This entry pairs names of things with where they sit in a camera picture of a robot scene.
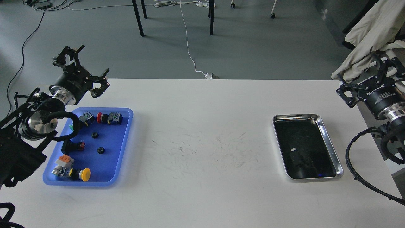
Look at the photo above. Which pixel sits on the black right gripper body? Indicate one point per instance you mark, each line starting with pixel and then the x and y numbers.
pixel 378 97

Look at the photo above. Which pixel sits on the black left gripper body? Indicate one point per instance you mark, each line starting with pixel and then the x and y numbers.
pixel 71 87

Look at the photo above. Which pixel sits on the small black gear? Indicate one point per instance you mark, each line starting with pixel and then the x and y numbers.
pixel 100 150
pixel 94 135

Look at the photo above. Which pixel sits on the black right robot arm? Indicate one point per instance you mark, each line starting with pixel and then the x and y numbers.
pixel 391 133

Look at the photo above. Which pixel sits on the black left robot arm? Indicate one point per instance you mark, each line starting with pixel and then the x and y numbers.
pixel 27 131

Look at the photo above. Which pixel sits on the silver metal tray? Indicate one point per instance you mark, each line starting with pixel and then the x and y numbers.
pixel 305 147

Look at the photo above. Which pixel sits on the blue plastic tray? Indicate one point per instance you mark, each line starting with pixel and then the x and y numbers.
pixel 105 167

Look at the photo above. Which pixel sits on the beige cloth on chair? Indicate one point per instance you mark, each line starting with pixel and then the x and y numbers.
pixel 377 28

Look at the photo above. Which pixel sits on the red emergency stop button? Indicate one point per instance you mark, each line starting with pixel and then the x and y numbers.
pixel 113 118

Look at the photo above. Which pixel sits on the orange grey terminal block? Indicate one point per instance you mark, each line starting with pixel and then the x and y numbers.
pixel 63 166

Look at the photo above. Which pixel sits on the black table leg left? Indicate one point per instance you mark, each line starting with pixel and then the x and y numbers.
pixel 137 15

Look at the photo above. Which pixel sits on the black table leg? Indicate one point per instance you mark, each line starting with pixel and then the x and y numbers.
pixel 137 15
pixel 211 6

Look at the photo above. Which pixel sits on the black table leg right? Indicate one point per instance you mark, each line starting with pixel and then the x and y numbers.
pixel 211 6

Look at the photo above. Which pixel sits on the green push button switch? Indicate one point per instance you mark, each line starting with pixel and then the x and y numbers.
pixel 86 119

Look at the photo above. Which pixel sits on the black switch with red tip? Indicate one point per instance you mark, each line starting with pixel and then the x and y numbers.
pixel 69 146

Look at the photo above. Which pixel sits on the yellow push button switch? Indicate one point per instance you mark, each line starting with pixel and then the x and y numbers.
pixel 80 174

